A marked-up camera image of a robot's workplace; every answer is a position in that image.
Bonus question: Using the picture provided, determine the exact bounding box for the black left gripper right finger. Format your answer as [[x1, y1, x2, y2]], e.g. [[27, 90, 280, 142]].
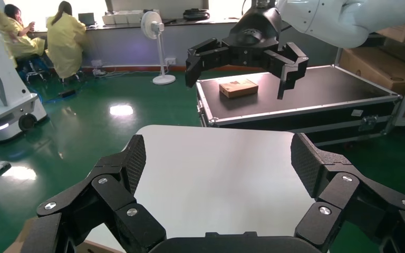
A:
[[290, 132, 405, 253]]

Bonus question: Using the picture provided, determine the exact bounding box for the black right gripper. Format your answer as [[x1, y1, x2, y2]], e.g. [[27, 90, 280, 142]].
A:
[[185, 7, 310, 101]]

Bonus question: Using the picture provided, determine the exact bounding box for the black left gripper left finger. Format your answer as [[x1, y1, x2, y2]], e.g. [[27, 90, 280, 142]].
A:
[[21, 134, 167, 253]]

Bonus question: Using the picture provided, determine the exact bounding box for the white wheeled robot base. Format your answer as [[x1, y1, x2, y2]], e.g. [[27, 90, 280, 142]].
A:
[[0, 0, 48, 142]]

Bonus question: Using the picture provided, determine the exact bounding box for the small closed cardboard box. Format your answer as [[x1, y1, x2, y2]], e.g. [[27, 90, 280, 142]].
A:
[[218, 78, 259, 100]]

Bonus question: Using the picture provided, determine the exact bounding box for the open brown cardboard box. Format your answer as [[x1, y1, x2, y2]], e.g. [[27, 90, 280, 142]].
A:
[[3, 216, 123, 253]]

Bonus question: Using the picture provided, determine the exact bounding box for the black bag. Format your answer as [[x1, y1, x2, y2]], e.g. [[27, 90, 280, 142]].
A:
[[182, 8, 211, 21]]

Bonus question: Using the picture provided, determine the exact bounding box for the black aluminium flight case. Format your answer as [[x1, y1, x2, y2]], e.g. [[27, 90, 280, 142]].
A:
[[195, 64, 403, 148]]

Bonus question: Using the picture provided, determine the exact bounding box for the white standing fan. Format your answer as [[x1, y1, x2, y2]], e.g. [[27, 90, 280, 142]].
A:
[[140, 10, 177, 86]]

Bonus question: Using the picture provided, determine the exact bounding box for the grey long counter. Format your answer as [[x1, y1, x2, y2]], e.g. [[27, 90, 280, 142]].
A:
[[27, 17, 247, 72]]

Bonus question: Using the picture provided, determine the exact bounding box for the large brown cardboard carton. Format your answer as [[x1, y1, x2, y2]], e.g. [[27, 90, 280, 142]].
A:
[[339, 42, 405, 95]]

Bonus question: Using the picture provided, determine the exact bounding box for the white boxes stack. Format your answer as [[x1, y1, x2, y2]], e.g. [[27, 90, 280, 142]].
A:
[[101, 9, 144, 25]]

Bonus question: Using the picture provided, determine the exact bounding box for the blue wheeled stool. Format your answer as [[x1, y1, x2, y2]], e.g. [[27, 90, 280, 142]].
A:
[[22, 55, 51, 84]]

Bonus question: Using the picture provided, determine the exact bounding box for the long-haired person yellow coat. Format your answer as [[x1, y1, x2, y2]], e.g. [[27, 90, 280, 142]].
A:
[[45, 1, 88, 80]]

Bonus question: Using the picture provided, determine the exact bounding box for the dark laptop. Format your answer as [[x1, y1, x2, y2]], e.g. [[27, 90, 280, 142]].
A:
[[78, 12, 96, 27]]

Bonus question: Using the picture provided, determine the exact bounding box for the short-haired person yellow coat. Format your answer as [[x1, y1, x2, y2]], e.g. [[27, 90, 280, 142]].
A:
[[0, 3, 46, 61]]

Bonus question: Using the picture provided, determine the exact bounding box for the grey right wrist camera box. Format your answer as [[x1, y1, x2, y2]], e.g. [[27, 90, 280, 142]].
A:
[[251, 0, 277, 9]]

